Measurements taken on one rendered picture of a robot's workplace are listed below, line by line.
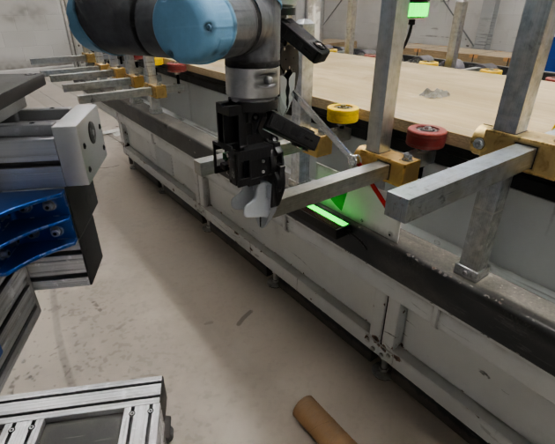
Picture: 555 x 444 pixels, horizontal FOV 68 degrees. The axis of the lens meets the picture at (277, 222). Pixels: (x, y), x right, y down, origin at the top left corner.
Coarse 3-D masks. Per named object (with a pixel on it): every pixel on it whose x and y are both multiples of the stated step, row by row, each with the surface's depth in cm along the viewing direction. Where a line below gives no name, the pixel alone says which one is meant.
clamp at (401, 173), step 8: (360, 152) 87; (368, 152) 85; (384, 152) 84; (392, 152) 84; (368, 160) 86; (376, 160) 84; (384, 160) 82; (392, 160) 81; (400, 160) 80; (416, 160) 80; (392, 168) 81; (400, 168) 80; (408, 168) 79; (416, 168) 81; (392, 176) 82; (400, 176) 80; (408, 176) 81; (416, 176) 82; (392, 184) 82; (400, 184) 81
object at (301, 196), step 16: (432, 160) 90; (336, 176) 76; (352, 176) 76; (368, 176) 79; (384, 176) 82; (288, 192) 70; (304, 192) 70; (320, 192) 72; (336, 192) 75; (288, 208) 69
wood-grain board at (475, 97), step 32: (192, 64) 174; (224, 64) 174; (320, 64) 174; (352, 64) 174; (416, 64) 174; (320, 96) 118; (352, 96) 118; (416, 96) 118; (448, 96) 118; (480, 96) 118; (544, 96) 118; (448, 128) 90; (544, 128) 90
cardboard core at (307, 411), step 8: (304, 400) 125; (312, 400) 125; (296, 408) 124; (304, 408) 123; (312, 408) 122; (320, 408) 123; (296, 416) 124; (304, 416) 122; (312, 416) 121; (320, 416) 120; (328, 416) 121; (304, 424) 122; (312, 424) 119; (320, 424) 118; (328, 424) 118; (336, 424) 119; (312, 432) 119; (320, 432) 117; (328, 432) 116; (336, 432) 116; (344, 432) 117; (320, 440) 117; (328, 440) 115; (336, 440) 114; (344, 440) 113; (352, 440) 114
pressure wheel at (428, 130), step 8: (408, 128) 88; (416, 128) 88; (424, 128) 87; (432, 128) 88; (440, 128) 87; (408, 136) 87; (416, 136) 85; (424, 136) 84; (432, 136) 84; (440, 136) 84; (408, 144) 87; (416, 144) 86; (424, 144) 85; (432, 144) 84; (440, 144) 85
